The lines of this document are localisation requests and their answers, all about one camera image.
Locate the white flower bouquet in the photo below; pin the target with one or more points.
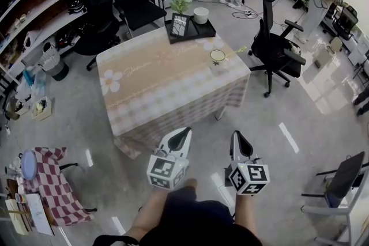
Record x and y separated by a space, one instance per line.
178 0

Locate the white ceramic pot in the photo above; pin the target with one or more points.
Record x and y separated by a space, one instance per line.
200 15

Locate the clear glass cup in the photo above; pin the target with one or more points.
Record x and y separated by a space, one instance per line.
217 57

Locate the white and black waste basket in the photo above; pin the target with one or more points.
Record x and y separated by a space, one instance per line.
54 64

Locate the black high-back office chair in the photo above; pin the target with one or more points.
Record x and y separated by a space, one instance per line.
271 46

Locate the black armrest visitor chair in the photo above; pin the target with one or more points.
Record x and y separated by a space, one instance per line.
138 0

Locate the person's left forearm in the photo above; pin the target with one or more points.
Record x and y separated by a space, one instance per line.
150 210

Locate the person's dark clothing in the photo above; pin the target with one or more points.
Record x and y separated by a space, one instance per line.
196 221

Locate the black picture frame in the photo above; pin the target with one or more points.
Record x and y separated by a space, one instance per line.
179 25

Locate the yellow-green star stick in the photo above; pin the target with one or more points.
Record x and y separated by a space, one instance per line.
235 52

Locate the white shelving unit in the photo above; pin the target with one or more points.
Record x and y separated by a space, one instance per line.
40 0

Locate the light blue plate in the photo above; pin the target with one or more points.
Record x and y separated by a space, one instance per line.
28 164

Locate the black cap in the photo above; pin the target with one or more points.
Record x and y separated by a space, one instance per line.
76 7

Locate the black chair by window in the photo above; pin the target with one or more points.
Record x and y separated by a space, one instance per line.
344 21

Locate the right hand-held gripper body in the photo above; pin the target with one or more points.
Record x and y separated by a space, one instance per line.
250 178

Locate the white drawing board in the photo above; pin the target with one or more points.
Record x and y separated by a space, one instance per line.
39 214

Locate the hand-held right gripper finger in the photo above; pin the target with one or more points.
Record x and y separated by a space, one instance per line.
234 144
245 147

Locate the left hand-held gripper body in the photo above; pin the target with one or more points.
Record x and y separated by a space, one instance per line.
161 171

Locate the black rectangular tray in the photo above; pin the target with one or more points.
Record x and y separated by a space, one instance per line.
201 31

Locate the small open cardboard box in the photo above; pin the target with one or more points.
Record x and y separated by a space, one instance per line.
41 108

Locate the clear plastic bags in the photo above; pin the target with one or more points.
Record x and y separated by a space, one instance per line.
31 82

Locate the black mesh office chair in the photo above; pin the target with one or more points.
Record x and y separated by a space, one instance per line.
98 23

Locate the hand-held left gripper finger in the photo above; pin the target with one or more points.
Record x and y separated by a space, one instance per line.
189 141
178 141

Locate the person's right forearm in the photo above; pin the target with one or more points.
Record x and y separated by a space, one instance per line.
245 213

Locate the red checked cloth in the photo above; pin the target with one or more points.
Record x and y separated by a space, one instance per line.
54 190

